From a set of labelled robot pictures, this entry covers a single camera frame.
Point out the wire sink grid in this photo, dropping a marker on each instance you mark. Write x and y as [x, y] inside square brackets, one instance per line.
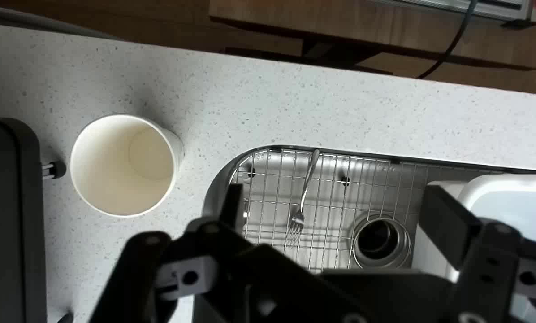
[339, 191]

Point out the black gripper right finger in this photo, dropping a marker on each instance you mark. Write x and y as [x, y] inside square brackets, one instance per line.
[447, 231]

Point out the white plastic wash basin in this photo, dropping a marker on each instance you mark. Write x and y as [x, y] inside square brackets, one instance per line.
[506, 198]

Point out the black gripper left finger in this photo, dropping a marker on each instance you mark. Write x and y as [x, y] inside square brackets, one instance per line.
[232, 213]

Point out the black knife block wooden top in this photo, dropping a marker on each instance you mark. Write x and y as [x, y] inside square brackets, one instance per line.
[22, 231]

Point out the white paper cup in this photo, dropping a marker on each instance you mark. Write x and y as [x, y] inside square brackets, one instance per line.
[126, 166]

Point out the sink drain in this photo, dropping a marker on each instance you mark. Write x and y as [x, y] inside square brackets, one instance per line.
[379, 242]

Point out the metal fork in sink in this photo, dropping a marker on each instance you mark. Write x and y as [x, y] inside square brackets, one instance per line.
[296, 220]

